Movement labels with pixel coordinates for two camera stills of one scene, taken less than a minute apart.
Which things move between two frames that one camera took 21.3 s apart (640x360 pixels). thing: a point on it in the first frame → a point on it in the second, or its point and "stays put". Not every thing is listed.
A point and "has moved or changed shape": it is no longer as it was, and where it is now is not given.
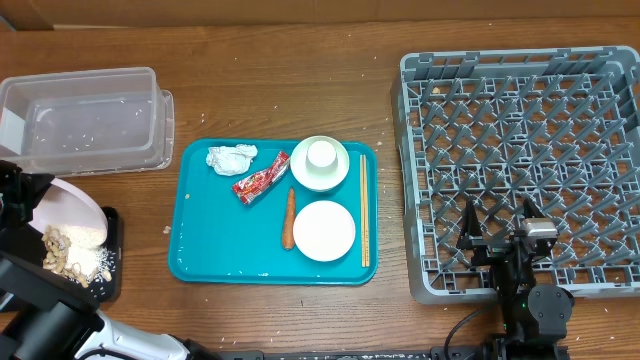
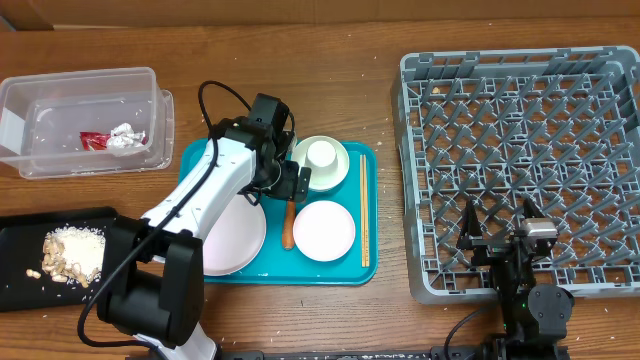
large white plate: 66,204 → 235,239
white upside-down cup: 321,157 stays put
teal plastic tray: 240,215 stays put
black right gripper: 469,237 stays put
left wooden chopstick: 362,205 stays put
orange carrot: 288,238 stays put
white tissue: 231,161 has moved or changed shape
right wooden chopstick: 366,162 stays put
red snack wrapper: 246,189 has moved or changed shape
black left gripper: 21,188 → 298,193
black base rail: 436,354 stays put
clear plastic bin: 87,122 stays put
